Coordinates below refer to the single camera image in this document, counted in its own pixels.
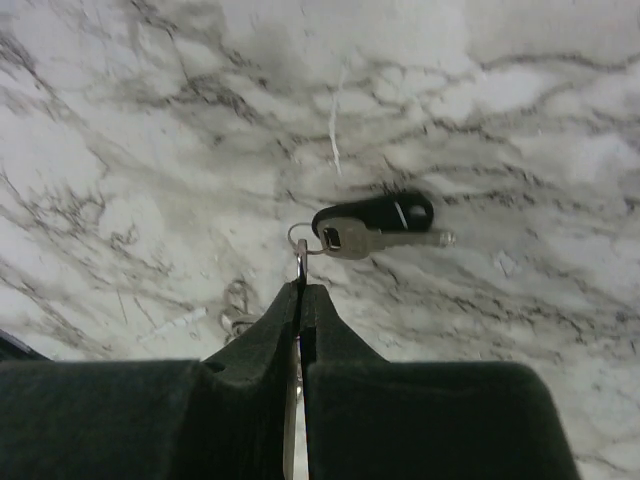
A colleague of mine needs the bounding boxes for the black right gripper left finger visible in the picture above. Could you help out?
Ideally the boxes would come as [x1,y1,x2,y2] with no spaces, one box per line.
[1,282,300,479]

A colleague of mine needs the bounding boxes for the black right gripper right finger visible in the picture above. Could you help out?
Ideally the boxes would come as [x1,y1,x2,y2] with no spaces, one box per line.
[301,285,579,479]

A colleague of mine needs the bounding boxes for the silver keyring with clips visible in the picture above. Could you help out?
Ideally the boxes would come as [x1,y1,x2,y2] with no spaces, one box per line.
[207,239,308,479]

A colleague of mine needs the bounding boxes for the black key fob key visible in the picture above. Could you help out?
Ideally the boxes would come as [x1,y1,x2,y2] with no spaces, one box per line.
[307,190,456,260]

